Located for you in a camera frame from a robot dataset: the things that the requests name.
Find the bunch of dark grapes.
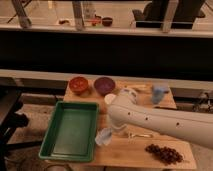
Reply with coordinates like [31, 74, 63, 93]
[145, 144, 183, 165]

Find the white paper cup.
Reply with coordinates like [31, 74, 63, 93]
[104, 94, 116, 105]

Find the dark bowl in background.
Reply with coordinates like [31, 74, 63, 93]
[102, 17, 113, 27]

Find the blue cloth toy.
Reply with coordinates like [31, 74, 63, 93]
[151, 85, 169, 104]

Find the red bowl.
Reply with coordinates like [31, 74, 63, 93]
[69, 76, 89, 94]

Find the black office chair background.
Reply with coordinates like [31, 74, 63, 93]
[132, 0, 206, 29]

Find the purple bowl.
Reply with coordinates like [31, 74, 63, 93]
[94, 77, 116, 96]

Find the silver fork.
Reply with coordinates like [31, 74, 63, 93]
[128, 132, 153, 138]

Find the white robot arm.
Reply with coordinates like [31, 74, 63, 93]
[107, 88, 213, 149]

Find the wooden board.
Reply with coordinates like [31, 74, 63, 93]
[63, 80, 197, 171]

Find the black chair at left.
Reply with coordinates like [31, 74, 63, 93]
[0, 90, 29, 171]

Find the green plastic tray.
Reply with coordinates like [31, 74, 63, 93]
[39, 101, 99, 162]

